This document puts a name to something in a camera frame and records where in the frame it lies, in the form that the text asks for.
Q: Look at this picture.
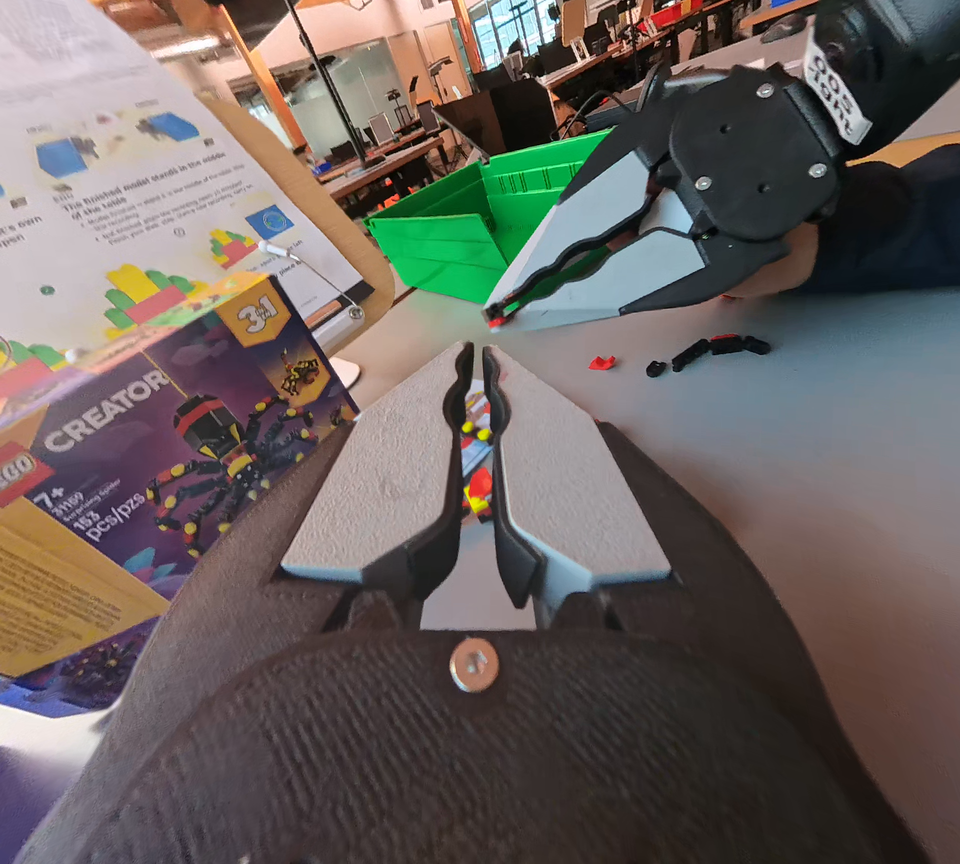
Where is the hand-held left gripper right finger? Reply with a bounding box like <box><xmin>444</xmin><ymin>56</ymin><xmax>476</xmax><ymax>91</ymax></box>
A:
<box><xmin>482</xmin><ymin>345</ymin><xmax>672</xmax><ymax>630</ymax></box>

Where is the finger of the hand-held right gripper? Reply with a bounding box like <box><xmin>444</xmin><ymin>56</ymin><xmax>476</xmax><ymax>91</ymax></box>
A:
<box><xmin>487</xmin><ymin>191</ymin><xmax>709</xmax><ymax>334</ymax></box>
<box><xmin>483</xmin><ymin>150</ymin><xmax>654</xmax><ymax>322</ymax></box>

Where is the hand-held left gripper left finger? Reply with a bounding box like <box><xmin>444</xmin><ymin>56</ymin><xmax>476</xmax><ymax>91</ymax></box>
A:
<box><xmin>279</xmin><ymin>341</ymin><xmax>477</xmax><ymax>606</ymax></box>

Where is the black yellow lego spider model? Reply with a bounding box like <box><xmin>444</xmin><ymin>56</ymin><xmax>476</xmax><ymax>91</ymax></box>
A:
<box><xmin>459</xmin><ymin>390</ymin><xmax>498</xmax><ymax>523</ymax></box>

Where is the person's right forearm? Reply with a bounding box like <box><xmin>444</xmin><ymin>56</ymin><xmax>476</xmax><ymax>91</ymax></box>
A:
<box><xmin>798</xmin><ymin>144</ymin><xmax>960</xmax><ymax>296</ymax></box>

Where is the purple yellow lego set box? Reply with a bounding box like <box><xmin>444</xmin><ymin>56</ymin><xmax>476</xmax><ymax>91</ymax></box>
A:
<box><xmin>0</xmin><ymin>271</ymin><xmax>360</xmax><ymax>718</ymax></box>

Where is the person's right hand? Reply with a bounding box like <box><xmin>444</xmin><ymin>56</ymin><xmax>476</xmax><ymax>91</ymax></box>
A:
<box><xmin>723</xmin><ymin>225</ymin><xmax>824</xmax><ymax>301</ymax></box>

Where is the black box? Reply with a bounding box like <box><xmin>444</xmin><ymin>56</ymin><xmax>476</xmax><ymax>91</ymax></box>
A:
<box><xmin>435</xmin><ymin>80</ymin><xmax>560</xmax><ymax>160</ymax></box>

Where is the green plastic bin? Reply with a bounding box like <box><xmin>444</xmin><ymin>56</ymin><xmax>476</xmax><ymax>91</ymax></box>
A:
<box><xmin>363</xmin><ymin>127</ymin><xmax>616</xmax><ymax>304</ymax></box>

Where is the white board ledge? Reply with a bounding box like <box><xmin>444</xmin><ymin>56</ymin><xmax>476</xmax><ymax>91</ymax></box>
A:
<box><xmin>309</xmin><ymin>294</ymin><xmax>375</xmax><ymax>353</ymax></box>

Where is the large window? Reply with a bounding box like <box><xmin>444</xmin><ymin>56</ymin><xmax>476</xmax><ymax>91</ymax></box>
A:
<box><xmin>468</xmin><ymin>0</ymin><xmax>560</xmax><ymax>66</ymax></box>

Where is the long wooden desk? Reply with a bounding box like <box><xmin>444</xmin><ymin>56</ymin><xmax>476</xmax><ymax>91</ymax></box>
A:
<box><xmin>322</xmin><ymin>136</ymin><xmax>451</xmax><ymax>201</ymax></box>

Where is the wooden board stand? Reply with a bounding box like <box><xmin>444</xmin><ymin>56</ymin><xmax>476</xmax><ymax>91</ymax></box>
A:
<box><xmin>196</xmin><ymin>95</ymin><xmax>397</xmax><ymax>355</ymax></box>

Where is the black stand pole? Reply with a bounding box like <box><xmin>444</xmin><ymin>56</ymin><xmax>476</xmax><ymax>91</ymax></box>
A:
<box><xmin>255</xmin><ymin>0</ymin><xmax>370</xmax><ymax>167</ymax></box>

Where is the white printed instruction sheet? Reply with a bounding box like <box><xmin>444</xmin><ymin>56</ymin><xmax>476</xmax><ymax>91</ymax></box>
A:
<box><xmin>0</xmin><ymin>0</ymin><xmax>376</xmax><ymax>362</ymax></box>

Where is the black red lego leg chain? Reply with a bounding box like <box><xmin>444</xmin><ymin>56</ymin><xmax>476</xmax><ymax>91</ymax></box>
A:
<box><xmin>671</xmin><ymin>333</ymin><xmax>772</xmax><ymax>373</ymax></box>

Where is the metal wire clip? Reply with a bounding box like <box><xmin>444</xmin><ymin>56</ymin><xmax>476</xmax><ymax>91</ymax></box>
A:
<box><xmin>257</xmin><ymin>240</ymin><xmax>366</xmax><ymax>323</ymax></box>

